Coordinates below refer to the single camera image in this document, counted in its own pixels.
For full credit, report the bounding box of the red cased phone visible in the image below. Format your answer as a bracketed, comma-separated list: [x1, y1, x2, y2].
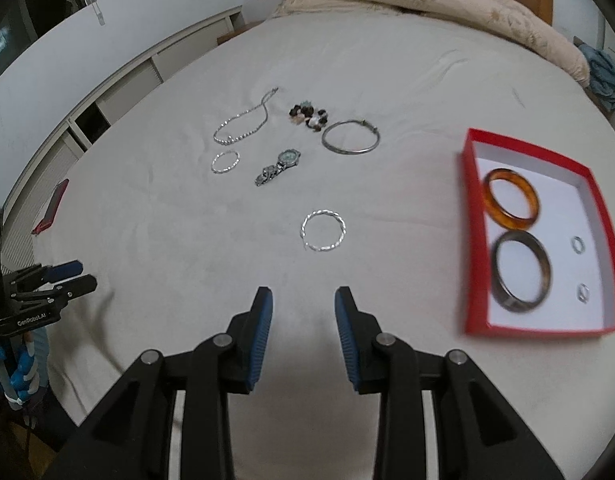
[31, 178, 69, 235]

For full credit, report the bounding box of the dark bangle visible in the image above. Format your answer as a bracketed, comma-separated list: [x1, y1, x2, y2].
[490, 231, 553, 315]

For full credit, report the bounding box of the beige pillow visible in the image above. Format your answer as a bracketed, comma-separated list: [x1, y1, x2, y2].
[272, 0, 338, 22]

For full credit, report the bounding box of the small silver bracelet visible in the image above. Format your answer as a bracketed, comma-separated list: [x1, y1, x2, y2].
[210, 150, 240, 175]

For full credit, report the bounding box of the red jewelry box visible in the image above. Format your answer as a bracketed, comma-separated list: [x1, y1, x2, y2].
[460, 127, 615, 337]

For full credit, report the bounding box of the blue white braided cable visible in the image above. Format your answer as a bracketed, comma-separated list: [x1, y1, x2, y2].
[0, 331, 49, 411]

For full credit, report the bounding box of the silver chain necklace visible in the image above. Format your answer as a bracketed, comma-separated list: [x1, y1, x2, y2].
[213, 87, 279, 146]

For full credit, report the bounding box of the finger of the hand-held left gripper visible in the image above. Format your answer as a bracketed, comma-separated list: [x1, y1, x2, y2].
[4, 260, 84, 293]
[10, 274, 98, 311]

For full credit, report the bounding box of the amber bangle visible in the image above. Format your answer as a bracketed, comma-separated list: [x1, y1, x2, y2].
[482, 168, 542, 231]

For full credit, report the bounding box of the dark window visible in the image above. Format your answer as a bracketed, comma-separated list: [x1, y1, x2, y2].
[0, 0, 88, 92]

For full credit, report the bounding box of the thin silver bangle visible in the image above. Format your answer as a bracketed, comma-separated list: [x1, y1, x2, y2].
[321, 118, 381, 156]

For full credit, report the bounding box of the blue cloth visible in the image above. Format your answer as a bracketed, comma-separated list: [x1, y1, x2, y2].
[575, 37, 615, 112]

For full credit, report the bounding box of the beaded stone bracelet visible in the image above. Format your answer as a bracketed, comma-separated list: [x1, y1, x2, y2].
[288, 101, 329, 133]

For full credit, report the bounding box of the bed with white sheet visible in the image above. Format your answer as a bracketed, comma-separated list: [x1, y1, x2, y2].
[0, 0, 615, 428]

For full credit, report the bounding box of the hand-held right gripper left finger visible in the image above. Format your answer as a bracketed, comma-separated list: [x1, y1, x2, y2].
[44, 286, 275, 480]

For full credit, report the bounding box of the twisted silver bangle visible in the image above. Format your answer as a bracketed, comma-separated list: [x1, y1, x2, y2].
[300, 210, 347, 252]

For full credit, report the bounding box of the beige floral quilt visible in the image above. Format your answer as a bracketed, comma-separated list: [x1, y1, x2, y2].
[277, 0, 591, 86]

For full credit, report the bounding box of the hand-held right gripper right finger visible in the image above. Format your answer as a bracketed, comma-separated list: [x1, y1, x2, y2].
[335, 286, 563, 480]

